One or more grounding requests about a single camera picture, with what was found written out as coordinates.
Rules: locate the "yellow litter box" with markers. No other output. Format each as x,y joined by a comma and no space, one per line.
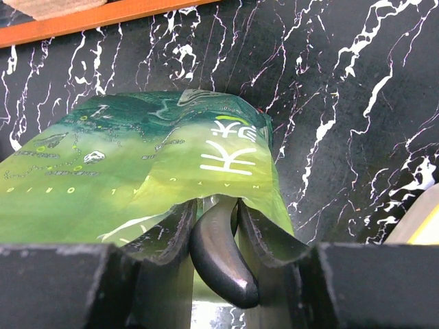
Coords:
419,225

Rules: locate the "grey metal scoop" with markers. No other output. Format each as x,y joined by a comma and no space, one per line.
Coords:
216,256

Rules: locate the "green litter bag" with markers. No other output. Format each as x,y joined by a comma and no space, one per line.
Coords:
117,164

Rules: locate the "orange wooden shelf rack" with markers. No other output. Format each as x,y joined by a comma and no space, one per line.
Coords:
108,14

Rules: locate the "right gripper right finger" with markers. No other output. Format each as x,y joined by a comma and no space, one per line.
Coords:
336,285

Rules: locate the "beige sponge pack right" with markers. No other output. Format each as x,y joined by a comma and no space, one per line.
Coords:
47,9

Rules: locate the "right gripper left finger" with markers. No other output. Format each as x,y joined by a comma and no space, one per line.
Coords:
147,283

